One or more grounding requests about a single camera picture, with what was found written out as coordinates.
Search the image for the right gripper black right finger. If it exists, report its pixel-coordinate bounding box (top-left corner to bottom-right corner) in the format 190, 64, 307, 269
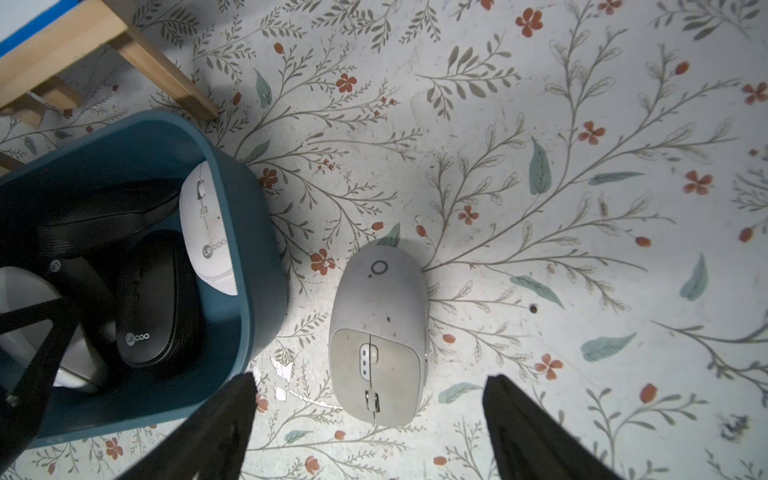
482, 375, 618, 480

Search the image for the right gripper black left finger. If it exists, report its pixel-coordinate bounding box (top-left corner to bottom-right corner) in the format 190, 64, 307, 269
121, 372, 257, 479

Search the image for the grey beige computer mouse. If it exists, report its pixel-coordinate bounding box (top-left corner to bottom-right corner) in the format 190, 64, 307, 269
328, 240, 430, 428

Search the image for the teal plastic storage box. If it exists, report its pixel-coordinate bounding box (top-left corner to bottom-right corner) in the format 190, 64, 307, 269
1, 111, 288, 448

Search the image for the white computer mouse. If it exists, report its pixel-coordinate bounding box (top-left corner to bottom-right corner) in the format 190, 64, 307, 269
178, 161, 238, 296

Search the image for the black bulky computer mouse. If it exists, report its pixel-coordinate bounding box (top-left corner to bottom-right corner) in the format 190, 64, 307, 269
36, 179, 181, 259

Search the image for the wooden easel stand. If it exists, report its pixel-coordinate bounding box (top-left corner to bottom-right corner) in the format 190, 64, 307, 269
1, 0, 219, 153

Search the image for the white board blue frame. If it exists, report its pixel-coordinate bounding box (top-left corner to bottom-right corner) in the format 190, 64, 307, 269
1, 0, 80, 41

